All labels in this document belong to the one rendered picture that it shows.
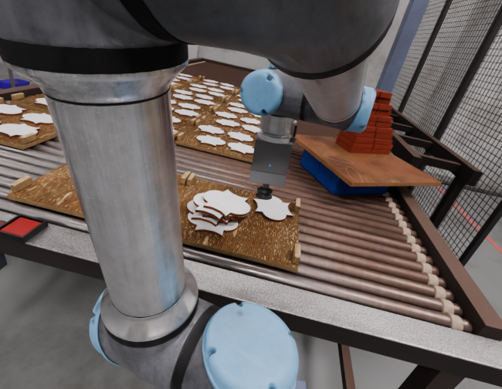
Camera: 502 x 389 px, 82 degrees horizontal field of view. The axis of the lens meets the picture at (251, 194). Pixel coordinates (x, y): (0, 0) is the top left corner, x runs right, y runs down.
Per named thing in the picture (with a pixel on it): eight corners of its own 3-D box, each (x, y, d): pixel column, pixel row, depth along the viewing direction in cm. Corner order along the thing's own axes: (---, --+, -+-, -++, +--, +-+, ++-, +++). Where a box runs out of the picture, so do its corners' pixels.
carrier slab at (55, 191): (148, 235, 79) (149, 230, 78) (7, 198, 80) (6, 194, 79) (191, 180, 109) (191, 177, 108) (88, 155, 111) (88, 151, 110)
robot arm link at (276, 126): (262, 107, 67) (296, 113, 67) (259, 126, 69) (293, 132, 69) (260, 114, 60) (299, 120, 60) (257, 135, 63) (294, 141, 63)
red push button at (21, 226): (23, 241, 69) (22, 236, 68) (0, 235, 69) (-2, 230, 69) (43, 226, 74) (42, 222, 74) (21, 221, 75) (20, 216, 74)
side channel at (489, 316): (487, 354, 74) (511, 332, 69) (464, 348, 74) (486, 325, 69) (334, 95, 426) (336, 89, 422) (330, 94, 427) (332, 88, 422)
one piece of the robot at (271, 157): (296, 120, 70) (283, 180, 77) (259, 114, 70) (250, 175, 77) (299, 130, 61) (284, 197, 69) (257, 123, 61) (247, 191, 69)
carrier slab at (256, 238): (296, 272, 77) (298, 268, 76) (149, 235, 78) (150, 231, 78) (297, 206, 108) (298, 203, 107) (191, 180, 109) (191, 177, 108)
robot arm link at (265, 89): (304, 76, 44) (317, 74, 54) (239, 64, 47) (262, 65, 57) (293, 126, 48) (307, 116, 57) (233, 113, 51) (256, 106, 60)
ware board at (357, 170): (439, 185, 127) (442, 182, 126) (350, 186, 107) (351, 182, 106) (365, 142, 166) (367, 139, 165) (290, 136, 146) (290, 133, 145)
